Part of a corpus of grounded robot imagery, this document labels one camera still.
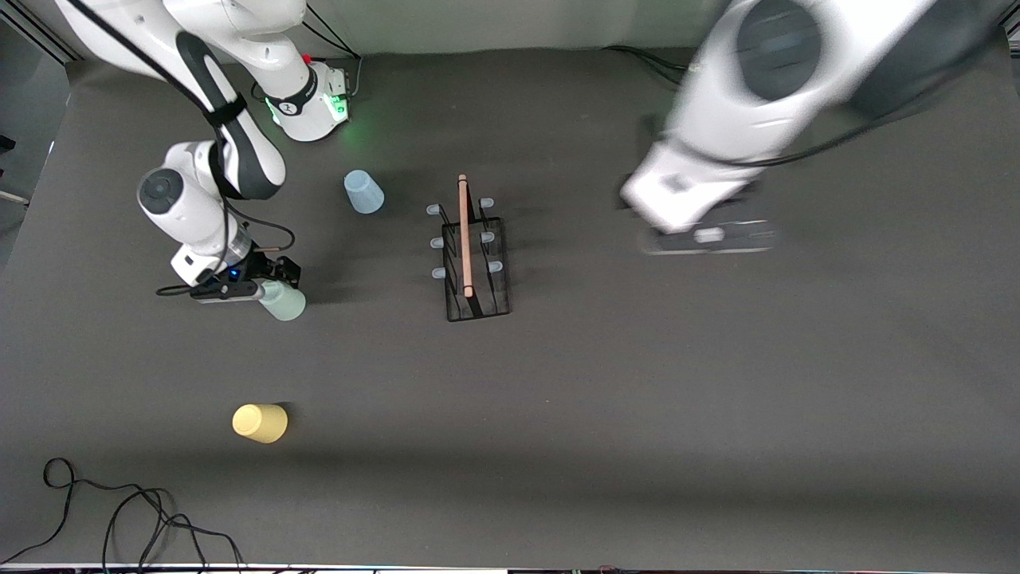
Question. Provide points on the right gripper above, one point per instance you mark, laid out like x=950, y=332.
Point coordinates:
x=264, y=267

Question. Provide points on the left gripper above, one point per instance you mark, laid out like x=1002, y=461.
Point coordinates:
x=622, y=195

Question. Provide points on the pale green plastic cup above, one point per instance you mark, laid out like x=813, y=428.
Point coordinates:
x=285, y=307

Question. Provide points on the yellow plastic cup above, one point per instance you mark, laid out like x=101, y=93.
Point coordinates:
x=259, y=423

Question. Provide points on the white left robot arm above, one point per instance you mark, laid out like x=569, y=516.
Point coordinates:
x=733, y=119

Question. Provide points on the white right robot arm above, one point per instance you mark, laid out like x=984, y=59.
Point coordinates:
x=191, y=207

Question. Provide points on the light blue plastic cup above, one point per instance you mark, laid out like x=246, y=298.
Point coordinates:
x=364, y=194

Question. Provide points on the dark grey table mat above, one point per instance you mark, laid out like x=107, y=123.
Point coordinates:
x=558, y=399

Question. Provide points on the aluminium frame rail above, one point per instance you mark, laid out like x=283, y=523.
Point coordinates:
x=40, y=30

